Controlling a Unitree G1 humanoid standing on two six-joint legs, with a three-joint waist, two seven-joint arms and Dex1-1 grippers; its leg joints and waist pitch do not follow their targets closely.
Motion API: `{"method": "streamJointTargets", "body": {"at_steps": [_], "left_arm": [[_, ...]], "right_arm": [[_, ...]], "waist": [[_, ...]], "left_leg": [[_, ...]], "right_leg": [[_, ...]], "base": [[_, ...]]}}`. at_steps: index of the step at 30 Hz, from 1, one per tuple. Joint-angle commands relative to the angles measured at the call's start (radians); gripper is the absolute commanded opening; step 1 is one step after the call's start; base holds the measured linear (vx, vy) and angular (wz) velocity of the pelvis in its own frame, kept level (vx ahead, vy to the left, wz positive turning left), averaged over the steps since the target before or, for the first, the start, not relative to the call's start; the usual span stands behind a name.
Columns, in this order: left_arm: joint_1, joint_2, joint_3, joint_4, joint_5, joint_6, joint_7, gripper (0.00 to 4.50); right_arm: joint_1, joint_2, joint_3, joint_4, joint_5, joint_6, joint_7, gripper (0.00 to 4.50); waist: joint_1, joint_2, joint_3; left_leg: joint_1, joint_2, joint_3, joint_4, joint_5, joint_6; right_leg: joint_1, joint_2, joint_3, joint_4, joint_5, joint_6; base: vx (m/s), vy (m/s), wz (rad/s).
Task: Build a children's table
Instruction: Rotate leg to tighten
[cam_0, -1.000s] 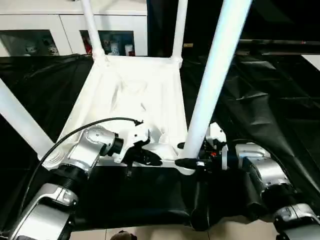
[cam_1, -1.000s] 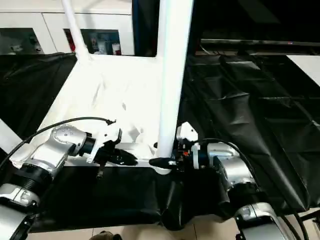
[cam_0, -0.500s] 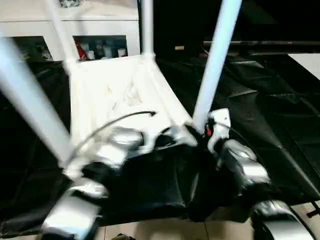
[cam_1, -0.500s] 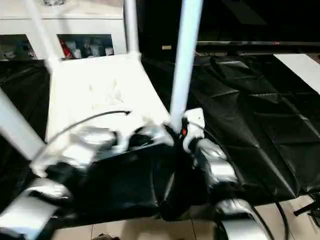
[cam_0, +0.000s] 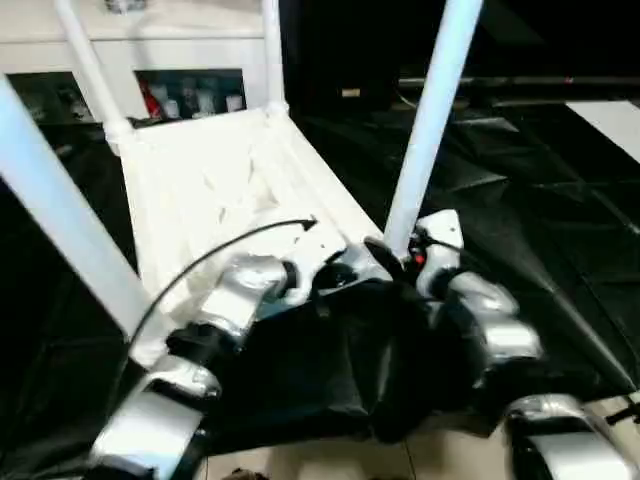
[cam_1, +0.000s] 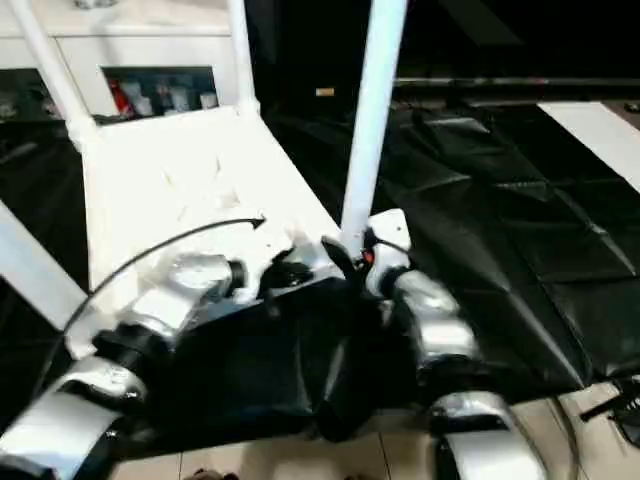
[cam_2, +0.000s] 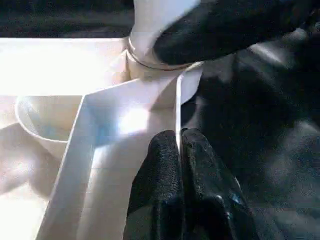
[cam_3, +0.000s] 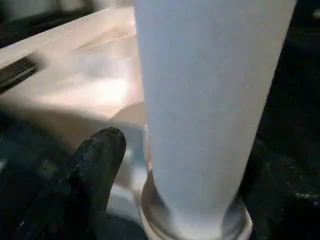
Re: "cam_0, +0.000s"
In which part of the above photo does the white plastic table top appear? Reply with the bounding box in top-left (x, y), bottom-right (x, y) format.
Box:
top-left (116, 104), bottom-right (403, 367)

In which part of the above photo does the white plastic table leg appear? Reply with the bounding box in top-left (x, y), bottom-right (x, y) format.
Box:
top-left (382, 0), bottom-right (485, 257)
top-left (54, 0), bottom-right (137, 149)
top-left (261, 0), bottom-right (292, 117)
top-left (0, 74), bottom-right (153, 343)

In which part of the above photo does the black table mat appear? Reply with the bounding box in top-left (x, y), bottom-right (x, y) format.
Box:
top-left (0, 100), bottom-right (640, 480)

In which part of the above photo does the white glass door cabinet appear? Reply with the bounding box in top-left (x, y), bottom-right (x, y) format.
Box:
top-left (0, 0), bottom-right (277, 127)

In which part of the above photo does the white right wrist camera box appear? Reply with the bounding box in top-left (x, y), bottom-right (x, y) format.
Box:
top-left (409, 209), bottom-right (465, 300)

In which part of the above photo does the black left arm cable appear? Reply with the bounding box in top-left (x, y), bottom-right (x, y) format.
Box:
top-left (123, 217), bottom-right (320, 373)

